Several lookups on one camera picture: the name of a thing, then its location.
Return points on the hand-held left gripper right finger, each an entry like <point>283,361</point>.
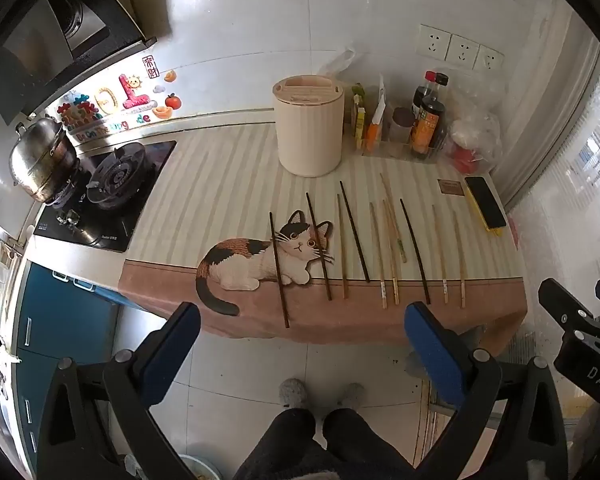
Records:
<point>435,355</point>

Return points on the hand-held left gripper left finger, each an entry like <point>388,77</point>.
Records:
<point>172,355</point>

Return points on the dark wooden chopstick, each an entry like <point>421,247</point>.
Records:
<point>279,270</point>
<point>319,246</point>
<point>354,231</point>
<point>415,252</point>

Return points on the long thin bamboo chopstick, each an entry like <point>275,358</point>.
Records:
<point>385,187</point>

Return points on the cream round chopstick holder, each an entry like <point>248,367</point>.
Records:
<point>307,130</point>

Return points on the grey slipper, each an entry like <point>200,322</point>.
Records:
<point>351,395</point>
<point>292,394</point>

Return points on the blue kitchen cabinet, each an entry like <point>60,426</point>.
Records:
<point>65,320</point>

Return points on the white bowl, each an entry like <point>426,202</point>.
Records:
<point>200,467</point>

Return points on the person's dark trouser legs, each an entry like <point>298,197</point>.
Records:
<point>325,445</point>

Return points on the phone in yellow case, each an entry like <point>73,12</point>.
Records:
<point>486,205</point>

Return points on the small brown card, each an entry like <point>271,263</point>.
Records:
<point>450,186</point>

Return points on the black glass gas stove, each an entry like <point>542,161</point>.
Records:
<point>115,195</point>

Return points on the cat printed striped table mat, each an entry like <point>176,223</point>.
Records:
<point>220,185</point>

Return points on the clear plastic organiser tray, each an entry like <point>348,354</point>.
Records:
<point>397,149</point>

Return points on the white plastic bag red contents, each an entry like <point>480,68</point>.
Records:
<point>475,130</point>

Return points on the black capped orange label bottle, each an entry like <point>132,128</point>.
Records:
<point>430,130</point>

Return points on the steel cooking pot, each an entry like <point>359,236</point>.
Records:
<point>42,160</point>

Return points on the small brown lidded jar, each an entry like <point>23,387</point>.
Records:
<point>402,122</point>

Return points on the yellow seasoning packet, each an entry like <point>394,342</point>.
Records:
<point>359,127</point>

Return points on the green seasoning packet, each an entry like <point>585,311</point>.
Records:
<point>358,94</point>

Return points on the thin clear plastic bag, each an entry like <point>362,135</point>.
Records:
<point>337,62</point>

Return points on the black range hood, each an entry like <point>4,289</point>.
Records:
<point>35,35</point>

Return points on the beige upper cabinet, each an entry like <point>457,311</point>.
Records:
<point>125,0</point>

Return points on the colourful wall stickers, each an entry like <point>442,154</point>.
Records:
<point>125,97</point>

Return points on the white wall socket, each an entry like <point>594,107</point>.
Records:
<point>490,60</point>
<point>463,52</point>
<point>432,42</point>

